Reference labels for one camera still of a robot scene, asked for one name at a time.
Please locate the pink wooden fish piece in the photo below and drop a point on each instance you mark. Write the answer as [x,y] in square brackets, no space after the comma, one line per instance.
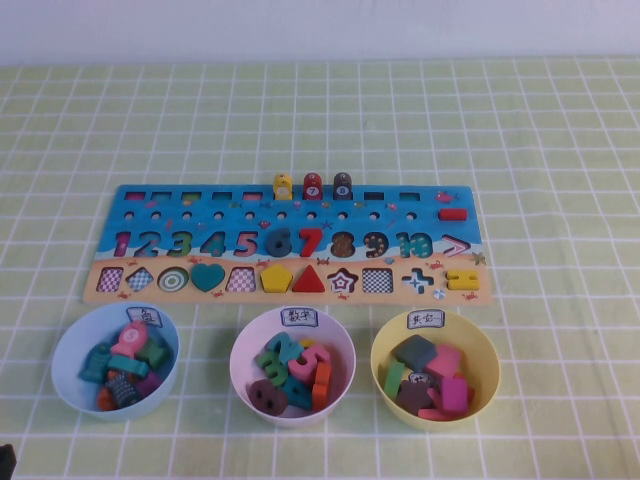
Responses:
[130,340]

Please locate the blue sea-themed wooden puzzle board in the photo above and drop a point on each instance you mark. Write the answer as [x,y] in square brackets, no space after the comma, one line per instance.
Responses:
[360,262]

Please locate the red wooden fish piece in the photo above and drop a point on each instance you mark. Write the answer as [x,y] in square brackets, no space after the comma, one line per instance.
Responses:
[312,189]

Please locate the brown wooden fish piece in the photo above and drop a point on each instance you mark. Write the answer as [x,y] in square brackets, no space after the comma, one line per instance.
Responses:
[343,189]

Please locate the yellow wooden fish piece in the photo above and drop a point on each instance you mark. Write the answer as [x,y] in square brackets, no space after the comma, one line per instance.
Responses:
[282,187]

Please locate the paper label on pink bowl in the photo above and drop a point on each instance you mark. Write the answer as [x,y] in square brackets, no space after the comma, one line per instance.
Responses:
[300,317]

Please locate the pale pink plastic bowl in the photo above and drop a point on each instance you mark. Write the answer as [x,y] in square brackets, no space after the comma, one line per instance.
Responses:
[345,350]

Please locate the paper label on yellow bowl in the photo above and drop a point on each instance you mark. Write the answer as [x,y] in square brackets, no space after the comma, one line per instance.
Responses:
[425,320]

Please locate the green wooden shape piece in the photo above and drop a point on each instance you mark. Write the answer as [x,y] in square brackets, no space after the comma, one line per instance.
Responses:
[394,379]

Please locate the brown wooden flower piece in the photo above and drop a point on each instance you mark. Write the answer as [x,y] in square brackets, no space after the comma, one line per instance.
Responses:
[414,396]

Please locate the paper label on blue bowl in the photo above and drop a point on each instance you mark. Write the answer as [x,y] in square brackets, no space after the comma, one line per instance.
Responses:
[145,315]

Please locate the yellow plastic bowl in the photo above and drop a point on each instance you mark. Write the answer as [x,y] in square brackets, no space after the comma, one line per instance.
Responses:
[485,370]

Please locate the light blue plastic bowl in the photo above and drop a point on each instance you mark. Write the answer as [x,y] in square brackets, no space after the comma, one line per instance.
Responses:
[75,380]

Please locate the red wooden number seven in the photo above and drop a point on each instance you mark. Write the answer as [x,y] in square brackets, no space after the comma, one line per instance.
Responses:
[311,242]

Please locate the dark blue wooden number six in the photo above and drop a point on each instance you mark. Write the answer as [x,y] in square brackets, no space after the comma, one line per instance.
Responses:
[277,247]

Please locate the red wooden triangle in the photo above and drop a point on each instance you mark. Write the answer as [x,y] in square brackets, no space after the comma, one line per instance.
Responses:
[309,282]

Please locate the yellow wooden pentagon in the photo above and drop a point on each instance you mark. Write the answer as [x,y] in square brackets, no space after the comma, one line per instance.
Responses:
[276,280]

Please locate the small yellow wooden number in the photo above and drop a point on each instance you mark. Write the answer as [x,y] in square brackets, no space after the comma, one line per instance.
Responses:
[306,344]

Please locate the teal wooden number two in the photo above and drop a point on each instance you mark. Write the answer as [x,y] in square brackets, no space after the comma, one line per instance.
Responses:
[280,345]

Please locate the teal wooden heart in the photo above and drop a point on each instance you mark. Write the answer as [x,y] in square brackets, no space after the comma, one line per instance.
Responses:
[207,276]

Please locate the pink wooden number five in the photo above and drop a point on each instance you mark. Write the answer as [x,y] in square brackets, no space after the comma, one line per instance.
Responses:
[310,362]

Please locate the red wooden minus block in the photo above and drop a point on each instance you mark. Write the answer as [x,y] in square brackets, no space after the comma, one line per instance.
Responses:
[452,214]

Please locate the green wooden number three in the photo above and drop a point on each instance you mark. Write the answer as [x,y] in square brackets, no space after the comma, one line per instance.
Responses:
[270,367]

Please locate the yellow wooden equals sign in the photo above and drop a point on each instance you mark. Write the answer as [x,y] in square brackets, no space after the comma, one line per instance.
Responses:
[452,280]

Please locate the orange wooden number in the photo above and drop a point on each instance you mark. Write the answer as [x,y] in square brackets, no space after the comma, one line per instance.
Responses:
[322,385]

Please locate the dark grey wooden square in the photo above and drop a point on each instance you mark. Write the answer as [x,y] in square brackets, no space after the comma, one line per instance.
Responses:
[415,350]

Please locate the teal wooden number four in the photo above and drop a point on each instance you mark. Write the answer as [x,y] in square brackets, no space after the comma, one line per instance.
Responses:
[299,395]

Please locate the brown wooden number eight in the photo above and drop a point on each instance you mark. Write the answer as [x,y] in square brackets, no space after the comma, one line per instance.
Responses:
[267,397]

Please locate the pink wooden square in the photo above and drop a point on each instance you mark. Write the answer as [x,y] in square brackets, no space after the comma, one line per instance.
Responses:
[445,361]

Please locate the green wooden fish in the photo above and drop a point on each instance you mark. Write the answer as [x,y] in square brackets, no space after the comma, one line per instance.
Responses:
[156,354]

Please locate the magenta wooden block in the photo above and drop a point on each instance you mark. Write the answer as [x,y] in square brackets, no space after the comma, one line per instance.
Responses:
[454,394]

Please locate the coral red wooden shape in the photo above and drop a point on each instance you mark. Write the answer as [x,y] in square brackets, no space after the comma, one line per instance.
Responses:
[435,414]

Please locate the purple wooden fish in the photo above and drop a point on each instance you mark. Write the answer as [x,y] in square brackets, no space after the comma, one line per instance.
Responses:
[150,384]

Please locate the plain teal wooden fish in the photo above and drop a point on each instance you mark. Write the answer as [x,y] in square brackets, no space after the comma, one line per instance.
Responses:
[127,365]

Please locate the green checked tablecloth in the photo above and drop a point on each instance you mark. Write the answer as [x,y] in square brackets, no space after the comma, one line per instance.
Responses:
[550,200]

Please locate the dark grey wooden fish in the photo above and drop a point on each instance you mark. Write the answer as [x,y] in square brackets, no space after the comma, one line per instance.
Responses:
[124,391]

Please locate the teal striped wooden fish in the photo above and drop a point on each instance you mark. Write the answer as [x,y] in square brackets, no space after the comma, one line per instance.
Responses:
[94,365]

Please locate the orange wooden fish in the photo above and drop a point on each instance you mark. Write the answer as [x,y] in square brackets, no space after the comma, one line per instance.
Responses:
[104,397]

